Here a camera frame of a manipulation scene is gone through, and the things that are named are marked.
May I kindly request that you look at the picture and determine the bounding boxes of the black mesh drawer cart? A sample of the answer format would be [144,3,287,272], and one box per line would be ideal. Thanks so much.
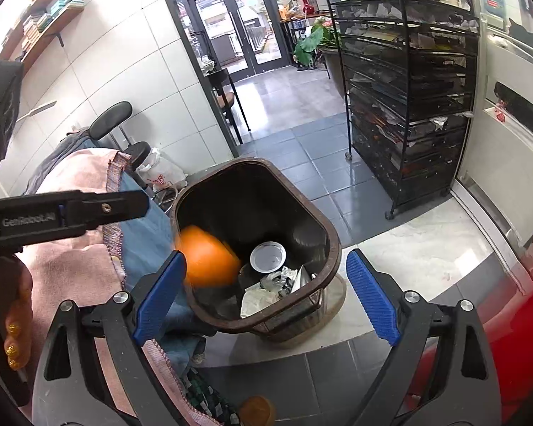
[328,0,480,221]

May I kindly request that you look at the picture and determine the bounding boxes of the grey massage bed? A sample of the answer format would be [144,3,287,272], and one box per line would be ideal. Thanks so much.
[36,126,116,187]

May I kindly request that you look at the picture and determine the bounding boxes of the white floor lamp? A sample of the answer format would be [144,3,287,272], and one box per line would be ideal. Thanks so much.
[15,100,57,121]

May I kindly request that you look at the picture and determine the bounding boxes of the red plastic object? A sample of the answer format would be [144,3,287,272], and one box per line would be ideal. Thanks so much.
[420,271,533,426]

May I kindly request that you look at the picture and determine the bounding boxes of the black chair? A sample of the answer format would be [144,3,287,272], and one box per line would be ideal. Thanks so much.
[90,101,154,174]

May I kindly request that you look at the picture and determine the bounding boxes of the dark brown trash bin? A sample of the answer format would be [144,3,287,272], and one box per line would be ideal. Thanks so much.
[169,157,348,343]

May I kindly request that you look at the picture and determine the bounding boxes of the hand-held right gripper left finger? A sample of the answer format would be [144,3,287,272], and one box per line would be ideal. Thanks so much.
[32,250,192,426]

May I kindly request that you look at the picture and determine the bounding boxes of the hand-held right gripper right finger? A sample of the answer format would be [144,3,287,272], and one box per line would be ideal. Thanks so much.
[345,248,500,426]

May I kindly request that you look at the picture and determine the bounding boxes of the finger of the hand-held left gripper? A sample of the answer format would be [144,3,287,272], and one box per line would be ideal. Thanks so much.
[60,189,151,237]

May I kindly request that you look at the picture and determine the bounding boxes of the pink polka-dot blanket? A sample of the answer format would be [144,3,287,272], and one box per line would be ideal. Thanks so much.
[0,148,232,426]

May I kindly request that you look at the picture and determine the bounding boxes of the white plastic bag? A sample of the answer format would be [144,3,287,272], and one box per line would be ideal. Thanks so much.
[135,147,190,192]

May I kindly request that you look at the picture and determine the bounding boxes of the green patterned cloth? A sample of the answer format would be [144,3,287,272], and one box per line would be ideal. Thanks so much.
[181,367,241,426]

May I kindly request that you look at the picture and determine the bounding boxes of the orange foam fruit net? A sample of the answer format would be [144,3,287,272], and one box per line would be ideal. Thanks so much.
[174,225,243,288]

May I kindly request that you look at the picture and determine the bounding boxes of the orange round object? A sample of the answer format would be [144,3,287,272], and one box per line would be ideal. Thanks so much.
[240,396,276,426]

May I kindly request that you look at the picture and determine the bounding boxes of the green potted plant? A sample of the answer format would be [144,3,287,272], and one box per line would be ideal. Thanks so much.
[292,17,351,98]

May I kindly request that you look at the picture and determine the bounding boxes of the crumpled white paper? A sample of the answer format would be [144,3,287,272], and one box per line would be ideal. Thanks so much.
[241,266,314,319]

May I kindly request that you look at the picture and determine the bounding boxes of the wall shelves with books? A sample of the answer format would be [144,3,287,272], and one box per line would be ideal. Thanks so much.
[21,0,86,50]

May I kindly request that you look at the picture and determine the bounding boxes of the person's left hand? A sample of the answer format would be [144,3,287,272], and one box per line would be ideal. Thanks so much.
[0,251,34,372]

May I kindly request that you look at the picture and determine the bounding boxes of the black glossy object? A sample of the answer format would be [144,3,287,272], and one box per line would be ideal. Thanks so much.
[0,59,26,198]

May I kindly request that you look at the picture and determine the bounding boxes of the wooden stool with black legs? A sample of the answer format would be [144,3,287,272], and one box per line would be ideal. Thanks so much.
[203,67,252,146]

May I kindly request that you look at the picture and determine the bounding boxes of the glass double door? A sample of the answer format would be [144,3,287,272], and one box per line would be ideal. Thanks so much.
[184,0,290,77]

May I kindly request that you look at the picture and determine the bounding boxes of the white round lid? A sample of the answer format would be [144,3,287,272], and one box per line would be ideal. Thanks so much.
[249,241,287,273]

